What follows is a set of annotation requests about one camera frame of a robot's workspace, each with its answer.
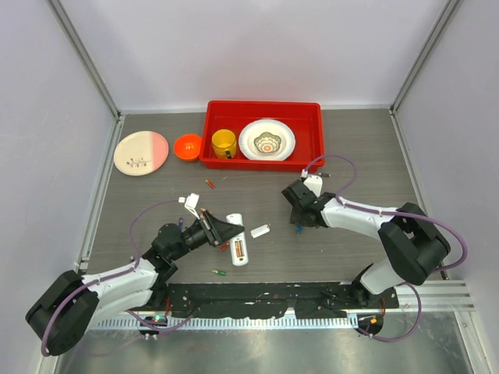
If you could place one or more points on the pink and white plate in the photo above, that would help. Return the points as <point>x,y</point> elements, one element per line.
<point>141,153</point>

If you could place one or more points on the orange plastic bowl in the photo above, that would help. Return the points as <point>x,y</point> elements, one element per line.
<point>187,147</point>

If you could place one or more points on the yellow mug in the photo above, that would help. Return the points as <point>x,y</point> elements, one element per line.
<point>224,144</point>

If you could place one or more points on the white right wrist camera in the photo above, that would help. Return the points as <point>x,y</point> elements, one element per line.
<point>313,182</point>

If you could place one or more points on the orange AAA battery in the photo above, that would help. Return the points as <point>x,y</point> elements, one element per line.
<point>239,249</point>

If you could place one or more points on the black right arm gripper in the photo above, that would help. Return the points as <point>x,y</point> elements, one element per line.
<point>296,220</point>

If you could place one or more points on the white battery cover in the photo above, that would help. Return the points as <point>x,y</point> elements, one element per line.
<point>261,230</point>

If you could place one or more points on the patterned small bowl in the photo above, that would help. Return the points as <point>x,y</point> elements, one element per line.
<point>267,142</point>

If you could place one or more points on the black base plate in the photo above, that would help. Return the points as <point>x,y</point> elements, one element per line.
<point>310,300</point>

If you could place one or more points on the aluminium front rail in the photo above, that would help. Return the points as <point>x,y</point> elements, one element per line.
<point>287,322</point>

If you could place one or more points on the orange battery behind gripper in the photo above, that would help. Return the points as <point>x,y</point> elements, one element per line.
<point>210,184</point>

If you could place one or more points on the red plastic bin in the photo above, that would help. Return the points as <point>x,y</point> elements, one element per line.
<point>303,118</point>

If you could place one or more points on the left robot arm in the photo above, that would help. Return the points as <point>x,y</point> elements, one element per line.
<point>73,303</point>

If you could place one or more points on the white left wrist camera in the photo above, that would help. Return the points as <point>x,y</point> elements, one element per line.
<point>190,202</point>

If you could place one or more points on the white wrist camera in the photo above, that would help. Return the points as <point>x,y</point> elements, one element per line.
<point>313,182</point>
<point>190,202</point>

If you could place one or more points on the white plate in bin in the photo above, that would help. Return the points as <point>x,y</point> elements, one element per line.
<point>255,128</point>

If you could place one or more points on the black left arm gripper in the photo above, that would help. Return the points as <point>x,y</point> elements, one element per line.
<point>217,231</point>

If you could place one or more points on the white remote control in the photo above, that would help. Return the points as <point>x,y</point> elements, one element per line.
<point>236,218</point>

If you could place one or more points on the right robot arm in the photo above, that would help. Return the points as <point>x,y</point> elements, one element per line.
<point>413,246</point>

